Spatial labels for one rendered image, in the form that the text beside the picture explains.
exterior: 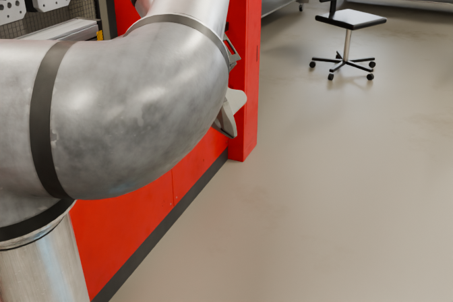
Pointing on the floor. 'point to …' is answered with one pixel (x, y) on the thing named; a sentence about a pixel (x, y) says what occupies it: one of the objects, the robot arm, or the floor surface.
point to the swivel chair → (342, 17)
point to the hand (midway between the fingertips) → (226, 132)
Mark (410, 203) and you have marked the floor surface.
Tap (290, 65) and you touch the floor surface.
